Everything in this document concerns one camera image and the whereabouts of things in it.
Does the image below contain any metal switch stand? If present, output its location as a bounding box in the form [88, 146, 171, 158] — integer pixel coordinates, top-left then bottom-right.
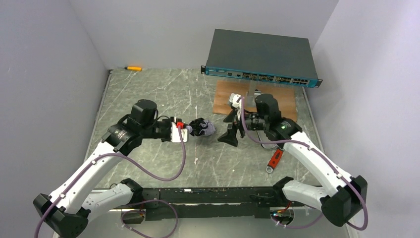
[245, 81, 262, 108]

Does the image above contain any orange utility knife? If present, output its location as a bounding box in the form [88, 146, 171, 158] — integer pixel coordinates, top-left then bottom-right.
[124, 66, 142, 71]

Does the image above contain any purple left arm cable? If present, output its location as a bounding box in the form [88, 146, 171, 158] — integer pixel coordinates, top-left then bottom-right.
[34, 126, 187, 238]

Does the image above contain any black umbrella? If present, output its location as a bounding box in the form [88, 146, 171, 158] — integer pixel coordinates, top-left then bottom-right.
[186, 118, 216, 137]

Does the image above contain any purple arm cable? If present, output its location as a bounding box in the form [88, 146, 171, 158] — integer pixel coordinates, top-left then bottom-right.
[34, 126, 187, 238]
[238, 96, 369, 231]

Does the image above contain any aluminium frame rail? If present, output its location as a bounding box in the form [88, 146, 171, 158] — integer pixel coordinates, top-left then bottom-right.
[60, 189, 115, 213]

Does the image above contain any plywood board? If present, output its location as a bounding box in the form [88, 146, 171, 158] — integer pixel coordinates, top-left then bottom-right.
[212, 80, 298, 121]

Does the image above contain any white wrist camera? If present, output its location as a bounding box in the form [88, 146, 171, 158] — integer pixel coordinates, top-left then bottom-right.
[170, 116, 190, 143]
[228, 93, 244, 110]

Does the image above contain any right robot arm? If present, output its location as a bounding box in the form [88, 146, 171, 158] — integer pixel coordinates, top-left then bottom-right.
[218, 93, 368, 231]

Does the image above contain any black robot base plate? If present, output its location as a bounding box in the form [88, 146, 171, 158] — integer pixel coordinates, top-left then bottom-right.
[121, 186, 302, 221]

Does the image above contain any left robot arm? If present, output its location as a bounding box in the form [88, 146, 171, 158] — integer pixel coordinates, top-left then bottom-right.
[33, 99, 192, 238]

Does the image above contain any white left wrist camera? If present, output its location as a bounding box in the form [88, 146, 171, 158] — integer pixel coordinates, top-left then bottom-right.
[170, 116, 190, 143]

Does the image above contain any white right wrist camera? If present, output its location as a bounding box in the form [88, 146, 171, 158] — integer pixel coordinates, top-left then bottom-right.
[228, 93, 244, 110]

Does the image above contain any red handled adjustable wrench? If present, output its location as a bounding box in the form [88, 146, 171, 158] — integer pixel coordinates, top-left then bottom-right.
[265, 148, 284, 174]

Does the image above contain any grey network switch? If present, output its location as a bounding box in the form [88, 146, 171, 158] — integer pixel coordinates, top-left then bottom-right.
[201, 29, 322, 88]

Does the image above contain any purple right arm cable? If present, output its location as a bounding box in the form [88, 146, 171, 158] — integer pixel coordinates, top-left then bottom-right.
[238, 96, 369, 231]

